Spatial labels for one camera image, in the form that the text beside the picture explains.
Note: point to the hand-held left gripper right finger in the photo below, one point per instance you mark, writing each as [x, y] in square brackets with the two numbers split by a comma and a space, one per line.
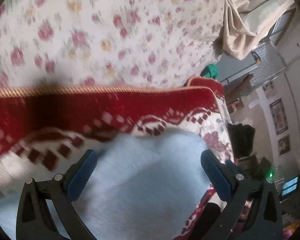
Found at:
[216, 177]

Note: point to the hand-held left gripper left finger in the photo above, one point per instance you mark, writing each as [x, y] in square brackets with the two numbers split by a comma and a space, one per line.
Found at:
[80, 177]

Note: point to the light blue fleece pants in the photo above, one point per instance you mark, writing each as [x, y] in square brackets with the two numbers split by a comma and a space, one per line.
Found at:
[140, 180]

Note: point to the black bag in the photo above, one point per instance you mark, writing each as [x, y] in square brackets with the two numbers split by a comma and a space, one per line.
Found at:
[241, 140]

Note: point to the lit screen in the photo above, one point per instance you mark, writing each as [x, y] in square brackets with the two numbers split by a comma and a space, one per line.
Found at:
[290, 186]

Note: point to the red and cream plush blanket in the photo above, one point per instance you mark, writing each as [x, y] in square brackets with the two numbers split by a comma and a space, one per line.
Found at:
[77, 110]

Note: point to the green object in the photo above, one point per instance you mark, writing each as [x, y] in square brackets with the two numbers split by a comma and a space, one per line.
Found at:
[210, 71]

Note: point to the metal window grille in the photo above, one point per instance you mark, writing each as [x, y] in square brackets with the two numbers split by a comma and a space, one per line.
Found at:
[272, 55]

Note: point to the cream floral quilt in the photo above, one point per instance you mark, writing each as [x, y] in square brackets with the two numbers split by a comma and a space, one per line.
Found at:
[102, 30]

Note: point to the beige curtain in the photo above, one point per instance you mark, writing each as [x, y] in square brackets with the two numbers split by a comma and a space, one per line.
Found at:
[245, 17]

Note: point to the small framed wall picture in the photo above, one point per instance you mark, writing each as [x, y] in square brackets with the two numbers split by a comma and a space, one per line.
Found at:
[284, 145]

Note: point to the large framed wall picture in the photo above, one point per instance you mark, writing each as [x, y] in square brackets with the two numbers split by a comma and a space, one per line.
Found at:
[278, 116]

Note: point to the brown wooden post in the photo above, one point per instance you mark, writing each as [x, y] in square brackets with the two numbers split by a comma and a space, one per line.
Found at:
[240, 87]

